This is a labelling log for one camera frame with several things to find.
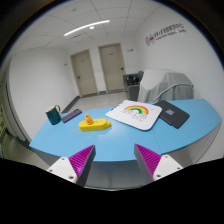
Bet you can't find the left beige door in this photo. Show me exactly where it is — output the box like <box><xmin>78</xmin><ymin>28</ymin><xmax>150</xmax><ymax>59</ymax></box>
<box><xmin>71</xmin><ymin>50</ymin><xmax>97</xmax><ymax>96</ymax></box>

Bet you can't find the right beige door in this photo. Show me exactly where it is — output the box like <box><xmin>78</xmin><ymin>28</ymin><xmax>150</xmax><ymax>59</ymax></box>
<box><xmin>99</xmin><ymin>43</ymin><xmax>125</xmax><ymax>91</ymax></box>

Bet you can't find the grey metal cabinet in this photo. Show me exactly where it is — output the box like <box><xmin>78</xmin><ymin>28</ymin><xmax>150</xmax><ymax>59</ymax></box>
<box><xmin>123</xmin><ymin>71</ymin><xmax>144</xmax><ymax>101</ymax></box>

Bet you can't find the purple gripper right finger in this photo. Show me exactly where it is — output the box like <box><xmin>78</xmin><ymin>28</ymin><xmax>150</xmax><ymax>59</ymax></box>
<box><xmin>134</xmin><ymin>144</ymin><xmax>182</xmax><ymax>184</ymax></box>

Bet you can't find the black tablet case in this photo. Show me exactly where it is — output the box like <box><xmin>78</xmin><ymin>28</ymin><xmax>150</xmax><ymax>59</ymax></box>
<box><xmin>155</xmin><ymin>100</ymin><xmax>190</xmax><ymax>128</ymax></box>

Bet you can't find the ceiling strip light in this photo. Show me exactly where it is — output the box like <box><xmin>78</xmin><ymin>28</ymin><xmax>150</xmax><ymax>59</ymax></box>
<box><xmin>64</xmin><ymin>20</ymin><xmax>110</xmax><ymax>37</ymax></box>

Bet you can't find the beige door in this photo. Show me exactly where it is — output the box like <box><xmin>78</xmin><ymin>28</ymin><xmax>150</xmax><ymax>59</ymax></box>
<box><xmin>99</xmin><ymin>43</ymin><xmax>125</xmax><ymax>91</ymax></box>
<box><xmin>71</xmin><ymin>50</ymin><xmax>97</xmax><ymax>96</ymax></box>

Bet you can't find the grey covered equipment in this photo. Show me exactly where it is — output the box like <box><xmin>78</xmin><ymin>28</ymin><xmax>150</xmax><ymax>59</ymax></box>
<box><xmin>138</xmin><ymin>69</ymin><xmax>194</xmax><ymax>103</ymax></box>

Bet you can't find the red wall logo sign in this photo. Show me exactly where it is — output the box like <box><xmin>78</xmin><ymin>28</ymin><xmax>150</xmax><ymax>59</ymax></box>
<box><xmin>145</xmin><ymin>23</ymin><xmax>186</xmax><ymax>46</ymax></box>

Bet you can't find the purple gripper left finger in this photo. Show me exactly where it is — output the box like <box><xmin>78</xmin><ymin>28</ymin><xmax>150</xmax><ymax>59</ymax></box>
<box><xmin>47</xmin><ymin>145</ymin><xmax>96</xmax><ymax>187</ymax></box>

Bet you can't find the white rainbow board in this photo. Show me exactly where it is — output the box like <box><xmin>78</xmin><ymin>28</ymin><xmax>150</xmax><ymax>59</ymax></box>
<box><xmin>106</xmin><ymin>100</ymin><xmax>162</xmax><ymax>131</ymax></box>

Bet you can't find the dark teal mug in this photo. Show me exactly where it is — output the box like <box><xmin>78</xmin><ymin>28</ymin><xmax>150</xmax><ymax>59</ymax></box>
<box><xmin>45</xmin><ymin>105</ymin><xmax>61</xmax><ymax>125</ymax></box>

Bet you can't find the yellow power strip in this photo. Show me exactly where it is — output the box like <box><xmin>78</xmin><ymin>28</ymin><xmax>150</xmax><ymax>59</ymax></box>
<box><xmin>79</xmin><ymin>119</ymin><xmax>111</xmax><ymax>131</ymax></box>

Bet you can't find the dark purple smartphone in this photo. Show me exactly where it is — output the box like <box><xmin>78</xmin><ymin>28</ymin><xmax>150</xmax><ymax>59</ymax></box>
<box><xmin>62</xmin><ymin>109</ymin><xmax>82</xmax><ymax>123</ymax></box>

